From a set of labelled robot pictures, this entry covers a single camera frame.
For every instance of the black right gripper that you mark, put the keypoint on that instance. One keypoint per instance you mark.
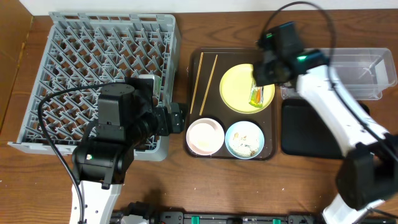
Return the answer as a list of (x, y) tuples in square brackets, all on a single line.
[(263, 76)]

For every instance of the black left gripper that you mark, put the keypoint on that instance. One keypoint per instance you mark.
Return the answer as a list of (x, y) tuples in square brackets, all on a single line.
[(171, 119)]

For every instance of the green orange snack wrapper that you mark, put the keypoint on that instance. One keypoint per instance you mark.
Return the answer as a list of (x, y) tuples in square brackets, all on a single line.
[(256, 97)]

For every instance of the wooden chopstick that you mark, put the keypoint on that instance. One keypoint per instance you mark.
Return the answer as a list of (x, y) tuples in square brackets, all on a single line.
[(208, 85), (196, 82)]

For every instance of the light blue bowl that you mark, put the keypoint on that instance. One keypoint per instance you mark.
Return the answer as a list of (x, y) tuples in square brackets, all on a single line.
[(244, 140)]

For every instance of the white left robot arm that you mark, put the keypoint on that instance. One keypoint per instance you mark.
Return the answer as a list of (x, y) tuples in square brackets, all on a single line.
[(127, 118)]

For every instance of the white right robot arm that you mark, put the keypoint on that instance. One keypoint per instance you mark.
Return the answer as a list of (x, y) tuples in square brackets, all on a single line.
[(368, 174)]

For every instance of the clear plastic waste bin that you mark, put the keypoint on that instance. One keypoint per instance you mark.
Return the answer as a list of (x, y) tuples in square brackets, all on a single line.
[(365, 72)]

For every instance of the black waste tray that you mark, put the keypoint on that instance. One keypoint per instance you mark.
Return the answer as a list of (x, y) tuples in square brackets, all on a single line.
[(304, 133)]

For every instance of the grey dishwasher rack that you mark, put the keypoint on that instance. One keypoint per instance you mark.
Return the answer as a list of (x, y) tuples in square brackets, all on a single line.
[(84, 49)]

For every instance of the pink small bowl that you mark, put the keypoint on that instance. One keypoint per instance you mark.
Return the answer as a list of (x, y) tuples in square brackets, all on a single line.
[(205, 136)]

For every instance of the yellow round plate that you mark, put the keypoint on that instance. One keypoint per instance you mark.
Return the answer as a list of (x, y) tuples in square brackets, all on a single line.
[(235, 89)]

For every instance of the dark brown serving tray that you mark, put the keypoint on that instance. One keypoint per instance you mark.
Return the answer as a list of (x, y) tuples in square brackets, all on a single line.
[(215, 108)]

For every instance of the black equipment rail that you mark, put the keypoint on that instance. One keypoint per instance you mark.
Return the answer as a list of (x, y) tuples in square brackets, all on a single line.
[(140, 212)]

